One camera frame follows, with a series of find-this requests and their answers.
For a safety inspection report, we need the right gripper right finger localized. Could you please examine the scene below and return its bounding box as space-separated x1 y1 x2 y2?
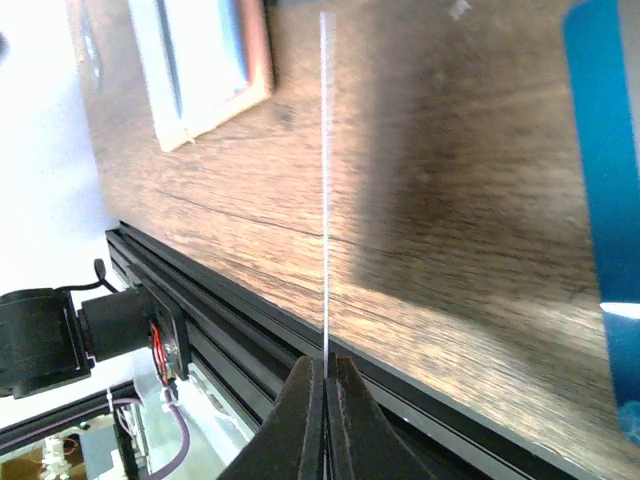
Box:
325 354 433 479

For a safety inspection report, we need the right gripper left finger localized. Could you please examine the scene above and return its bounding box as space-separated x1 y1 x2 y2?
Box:
219 356 324 480

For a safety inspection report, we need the black VIP card pair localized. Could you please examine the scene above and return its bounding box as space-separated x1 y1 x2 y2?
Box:
318 12 332 379

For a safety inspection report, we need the blue card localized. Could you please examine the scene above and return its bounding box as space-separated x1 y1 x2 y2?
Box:
563 0 639 444

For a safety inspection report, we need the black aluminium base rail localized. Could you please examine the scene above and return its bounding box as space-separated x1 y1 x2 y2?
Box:
106 224 587 479

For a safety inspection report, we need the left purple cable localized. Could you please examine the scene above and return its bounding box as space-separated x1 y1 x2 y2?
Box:
112 397 192 480

